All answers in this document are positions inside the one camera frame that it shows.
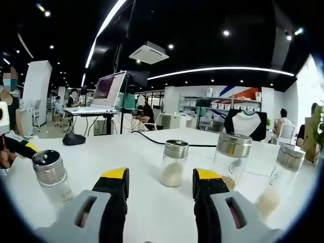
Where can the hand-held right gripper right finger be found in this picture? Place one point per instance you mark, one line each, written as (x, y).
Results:
(243, 217)

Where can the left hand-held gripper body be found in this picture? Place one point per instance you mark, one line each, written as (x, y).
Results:
(3, 119)

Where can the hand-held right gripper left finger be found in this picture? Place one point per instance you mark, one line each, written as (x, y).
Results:
(76, 217)

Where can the small seasoning bottle white powder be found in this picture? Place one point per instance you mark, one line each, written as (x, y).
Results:
(49, 169)

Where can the tall seasoning bottle brown powder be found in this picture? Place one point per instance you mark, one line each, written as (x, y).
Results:
(234, 149)

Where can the tall seasoning bottle white powder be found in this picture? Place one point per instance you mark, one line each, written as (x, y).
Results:
(288, 162)

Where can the small seasoning bottle beige powder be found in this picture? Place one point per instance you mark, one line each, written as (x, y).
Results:
(174, 157)

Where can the person's left hand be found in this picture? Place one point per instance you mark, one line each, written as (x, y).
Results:
(6, 159)

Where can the black puck-shaped device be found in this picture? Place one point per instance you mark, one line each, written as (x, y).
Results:
(73, 139)

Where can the black and white shirt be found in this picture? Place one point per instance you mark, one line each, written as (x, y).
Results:
(245, 124)

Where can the small green potted plant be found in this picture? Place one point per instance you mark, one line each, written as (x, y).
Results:
(268, 123)

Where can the open white laptop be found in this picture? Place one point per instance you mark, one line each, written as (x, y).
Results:
(106, 88)

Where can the brown paper bag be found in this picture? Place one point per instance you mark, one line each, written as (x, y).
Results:
(310, 131)

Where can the shelf with white bins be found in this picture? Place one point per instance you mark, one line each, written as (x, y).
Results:
(217, 105)

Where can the green potted plant white pot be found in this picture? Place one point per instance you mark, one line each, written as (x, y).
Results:
(320, 121)

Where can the curved ceiling light strip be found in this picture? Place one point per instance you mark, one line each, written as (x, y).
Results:
(101, 27)

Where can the straight ceiling light strip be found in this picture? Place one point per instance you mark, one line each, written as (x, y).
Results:
(222, 69)

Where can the white ceiling air conditioner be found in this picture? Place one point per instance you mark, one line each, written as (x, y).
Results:
(149, 53)

